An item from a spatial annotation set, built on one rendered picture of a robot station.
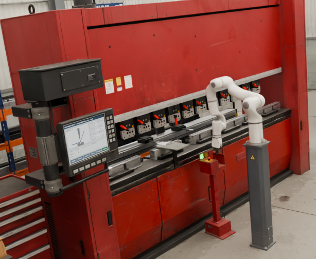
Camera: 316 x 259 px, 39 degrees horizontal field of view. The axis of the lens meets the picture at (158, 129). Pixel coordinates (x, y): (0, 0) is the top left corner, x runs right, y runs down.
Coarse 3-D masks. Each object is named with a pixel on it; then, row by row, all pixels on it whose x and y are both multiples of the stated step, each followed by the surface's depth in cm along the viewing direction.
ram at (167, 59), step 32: (96, 32) 362; (128, 32) 385; (160, 32) 411; (192, 32) 442; (224, 32) 477; (256, 32) 518; (128, 64) 389; (160, 64) 415; (192, 64) 446; (224, 64) 482; (256, 64) 524; (128, 96) 392; (160, 96) 419
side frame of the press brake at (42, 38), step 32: (32, 32) 339; (64, 32) 318; (32, 64) 351; (96, 96) 342; (32, 128) 377; (32, 160) 392; (64, 192) 365; (96, 192) 351; (64, 224) 378; (96, 224) 354; (64, 256) 393; (96, 256) 357
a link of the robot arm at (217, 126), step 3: (213, 120) 431; (216, 120) 430; (219, 120) 430; (213, 123) 428; (216, 123) 426; (219, 123) 427; (213, 126) 429; (216, 126) 427; (219, 126) 427; (222, 126) 431; (213, 129) 430; (216, 129) 428; (219, 129) 428; (213, 132) 431; (216, 132) 429; (219, 132) 429
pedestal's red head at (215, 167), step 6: (216, 156) 448; (222, 156) 441; (204, 162) 434; (210, 162) 429; (216, 162) 433; (222, 162) 443; (204, 168) 436; (210, 168) 429; (216, 168) 434; (222, 168) 440; (210, 174) 431
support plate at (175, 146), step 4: (172, 144) 424; (176, 144) 423; (180, 144) 421; (184, 144) 420; (188, 144) 418; (164, 148) 418; (168, 148) 414; (172, 148) 413; (176, 148) 411; (180, 148) 410
